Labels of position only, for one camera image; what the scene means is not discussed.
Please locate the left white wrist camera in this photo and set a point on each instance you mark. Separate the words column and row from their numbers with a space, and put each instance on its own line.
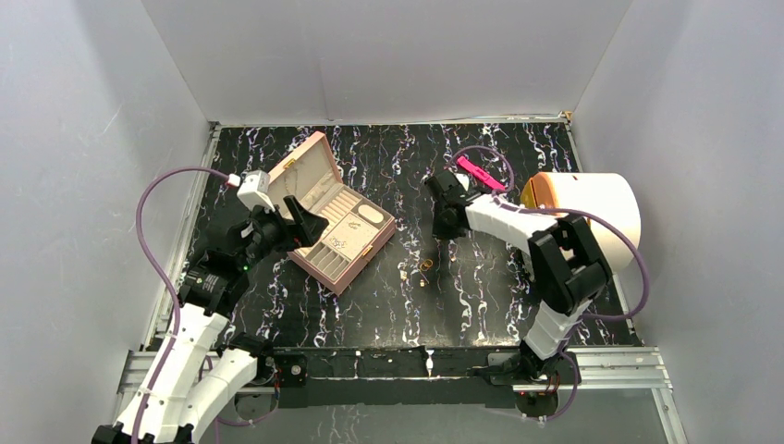
column 253, row 189

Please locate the pink plastic clip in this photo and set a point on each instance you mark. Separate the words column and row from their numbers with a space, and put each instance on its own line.
column 479, row 174

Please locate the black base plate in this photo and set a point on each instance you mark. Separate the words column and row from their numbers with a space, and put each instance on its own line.
column 388, row 376

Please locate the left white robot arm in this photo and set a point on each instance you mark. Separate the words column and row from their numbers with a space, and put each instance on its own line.
column 174, row 404

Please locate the pink jewelry box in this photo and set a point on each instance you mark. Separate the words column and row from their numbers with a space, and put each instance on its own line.
column 357, row 228

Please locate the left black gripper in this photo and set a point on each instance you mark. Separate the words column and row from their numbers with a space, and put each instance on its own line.
column 311, row 229

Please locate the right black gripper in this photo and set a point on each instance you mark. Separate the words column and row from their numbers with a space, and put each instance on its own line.
column 439, row 231

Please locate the aluminium frame rail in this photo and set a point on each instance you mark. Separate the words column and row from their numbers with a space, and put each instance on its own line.
column 601, row 367

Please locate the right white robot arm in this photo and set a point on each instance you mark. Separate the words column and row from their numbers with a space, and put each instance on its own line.
column 567, row 266

